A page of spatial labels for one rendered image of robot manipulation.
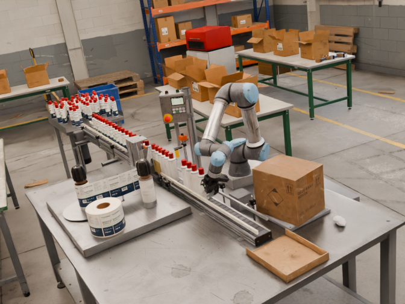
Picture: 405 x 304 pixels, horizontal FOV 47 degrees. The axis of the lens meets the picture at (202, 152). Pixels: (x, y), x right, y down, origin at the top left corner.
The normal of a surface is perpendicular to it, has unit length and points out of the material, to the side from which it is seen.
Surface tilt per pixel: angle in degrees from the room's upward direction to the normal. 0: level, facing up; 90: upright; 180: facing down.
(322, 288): 1
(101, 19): 90
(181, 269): 0
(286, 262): 0
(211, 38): 90
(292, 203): 90
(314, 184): 90
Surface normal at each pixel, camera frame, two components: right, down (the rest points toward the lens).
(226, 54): 0.57, 0.22
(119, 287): -0.14, -0.92
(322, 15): -0.91, 0.26
